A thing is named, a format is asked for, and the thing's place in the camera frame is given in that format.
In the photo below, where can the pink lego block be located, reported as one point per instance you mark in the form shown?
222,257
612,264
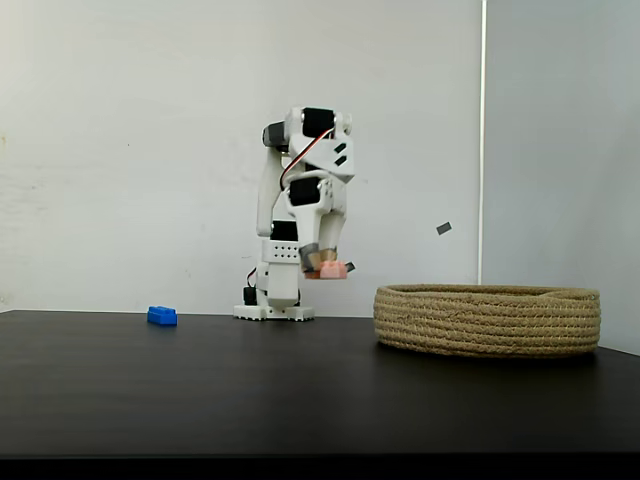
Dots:
332,271

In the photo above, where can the blue lego block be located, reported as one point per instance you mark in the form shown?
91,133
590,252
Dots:
162,316

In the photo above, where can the grey tape piece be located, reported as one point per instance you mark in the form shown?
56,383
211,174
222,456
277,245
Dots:
444,228
351,266

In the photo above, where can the white vertical wall trim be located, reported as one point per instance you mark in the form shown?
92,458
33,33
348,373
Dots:
482,150

